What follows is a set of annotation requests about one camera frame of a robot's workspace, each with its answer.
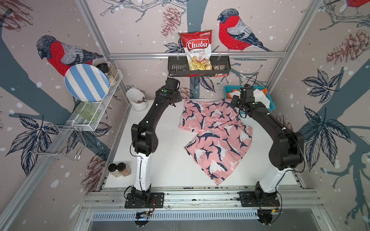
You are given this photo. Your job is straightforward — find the red Chuba chips bag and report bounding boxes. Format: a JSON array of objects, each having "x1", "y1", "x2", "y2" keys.
[{"x1": 180, "y1": 30, "x2": 212, "y2": 71}]

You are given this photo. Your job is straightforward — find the chrome wire wall rack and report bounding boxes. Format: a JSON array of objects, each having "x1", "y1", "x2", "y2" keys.
[{"x1": 30, "y1": 125, "x2": 86, "y2": 161}]

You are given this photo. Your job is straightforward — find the clear acrylic wall shelf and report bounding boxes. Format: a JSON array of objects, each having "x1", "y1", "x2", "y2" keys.
[{"x1": 58, "y1": 70, "x2": 123, "y2": 132}]

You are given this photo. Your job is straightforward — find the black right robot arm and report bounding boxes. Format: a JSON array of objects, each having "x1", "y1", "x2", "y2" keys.
[{"x1": 231, "y1": 84, "x2": 304, "y2": 203}]

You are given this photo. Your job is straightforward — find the teal plastic basket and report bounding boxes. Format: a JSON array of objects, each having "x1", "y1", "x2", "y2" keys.
[{"x1": 224, "y1": 85, "x2": 275, "y2": 111}]

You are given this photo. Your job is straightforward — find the black wire wall basket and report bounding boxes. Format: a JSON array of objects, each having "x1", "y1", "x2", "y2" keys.
[{"x1": 168, "y1": 56, "x2": 231, "y2": 77}]

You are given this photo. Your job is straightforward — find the green glass bowl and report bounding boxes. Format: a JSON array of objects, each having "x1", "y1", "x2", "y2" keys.
[{"x1": 75, "y1": 102, "x2": 99, "y2": 121}]

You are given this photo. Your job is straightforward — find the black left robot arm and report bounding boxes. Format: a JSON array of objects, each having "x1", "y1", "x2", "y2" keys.
[{"x1": 131, "y1": 77, "x2": 182, "y2": 207}]

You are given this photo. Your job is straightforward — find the white ceramic cup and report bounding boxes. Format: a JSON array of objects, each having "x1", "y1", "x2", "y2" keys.
[{"x1": 126, "y1": 88, "x2": 147, "y2": 112}]

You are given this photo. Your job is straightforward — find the small snack packet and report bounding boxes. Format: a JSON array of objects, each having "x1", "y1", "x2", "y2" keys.
[{"x1": 213, "y1": 64, "x2": 225, "y2": 70}]

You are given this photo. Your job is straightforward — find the pink patterned shorts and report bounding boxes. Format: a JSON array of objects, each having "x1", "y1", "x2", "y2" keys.
[{"x1": 179, "y1": 99, "x2": 252, "y2": 185}]

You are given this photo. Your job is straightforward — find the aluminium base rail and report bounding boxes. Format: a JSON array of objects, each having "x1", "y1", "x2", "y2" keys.
[{"x1": 80, "y1": 186, "x2": 324, "y2": 224}]

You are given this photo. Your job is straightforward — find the dark lid spice jar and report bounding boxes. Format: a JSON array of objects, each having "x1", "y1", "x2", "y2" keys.
[{"x1": 96, "y1": 63, "x2": 114, "y2": 84}]

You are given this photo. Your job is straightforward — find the orange shorts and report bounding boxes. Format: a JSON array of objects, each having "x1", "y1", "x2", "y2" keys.
[{"x1": 226, "y1": 89, "x2": 268, "y2": 102}]

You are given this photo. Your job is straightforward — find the blue white striped plate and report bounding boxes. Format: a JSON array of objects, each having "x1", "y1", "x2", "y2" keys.
[{"x1": 65, "y1": 64, "x2": 110, "y2": 103}]

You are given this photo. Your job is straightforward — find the black cap bottle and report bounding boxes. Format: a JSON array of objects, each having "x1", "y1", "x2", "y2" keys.
[
  {"x1": 117, "y1": 163, "x2": 131, "y2": 177},
  {"x1": 108, "y1": 163, "x2": 122, "y2": 178}
]

